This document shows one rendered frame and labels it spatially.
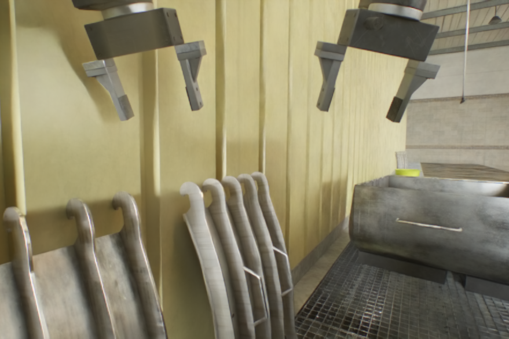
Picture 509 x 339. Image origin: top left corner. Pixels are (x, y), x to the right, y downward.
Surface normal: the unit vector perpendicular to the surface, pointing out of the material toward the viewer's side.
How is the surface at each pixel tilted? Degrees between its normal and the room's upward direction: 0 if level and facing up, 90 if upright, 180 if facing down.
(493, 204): 91
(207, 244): 90
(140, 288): 90
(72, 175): 90
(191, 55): 113
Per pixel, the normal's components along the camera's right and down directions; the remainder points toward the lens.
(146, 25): -0.11, 0.47
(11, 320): 0.79, -0.37
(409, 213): -0.61, 0.04
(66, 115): 0.86, 0.05
